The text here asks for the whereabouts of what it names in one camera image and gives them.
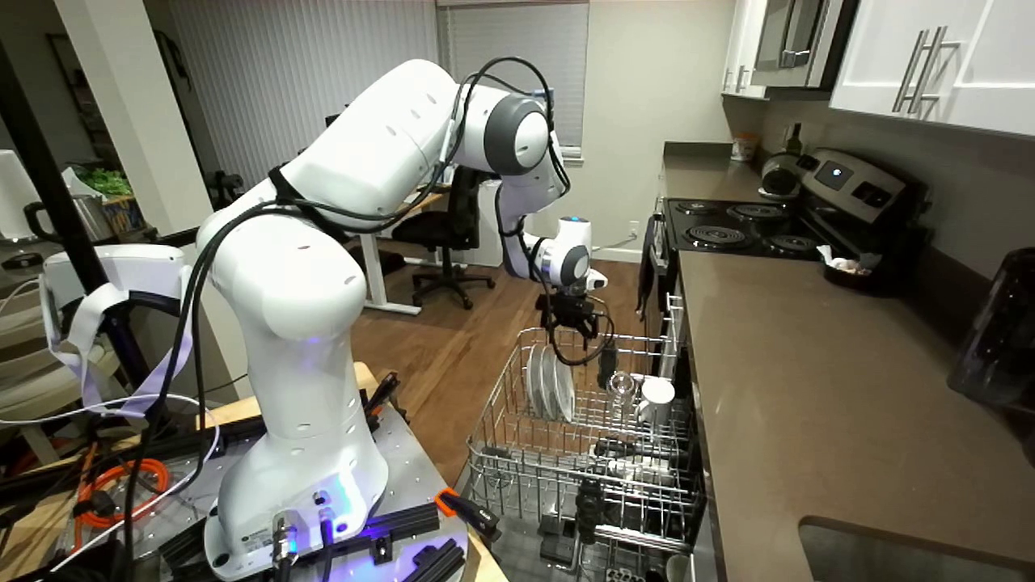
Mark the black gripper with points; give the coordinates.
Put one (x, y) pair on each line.
(567, 310)

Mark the white plate front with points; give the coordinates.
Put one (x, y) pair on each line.
(565, 390)

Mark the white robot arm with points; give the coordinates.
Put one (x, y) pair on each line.
(318, 475)

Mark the white plate rear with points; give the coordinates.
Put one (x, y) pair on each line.
(530, 383)

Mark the white cup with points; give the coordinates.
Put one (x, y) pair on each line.
(655, 390)

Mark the black office chair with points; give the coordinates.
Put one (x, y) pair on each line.
(445, 220)

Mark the wooden standing desk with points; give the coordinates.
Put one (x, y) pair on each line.
(375, 292)

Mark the black electric stove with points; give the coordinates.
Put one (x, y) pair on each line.
(800, 203)

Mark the stainless kitchen sink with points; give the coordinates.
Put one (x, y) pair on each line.
(858, 556)

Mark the black coffee maker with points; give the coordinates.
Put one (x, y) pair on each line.
(996, 357)

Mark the white upper cabinet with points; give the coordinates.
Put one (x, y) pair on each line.
(954, 62)

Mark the metal wire dishwasher rack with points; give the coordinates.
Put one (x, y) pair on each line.
(608, 497)

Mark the orange handled black tool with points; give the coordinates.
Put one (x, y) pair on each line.
(481, 519)

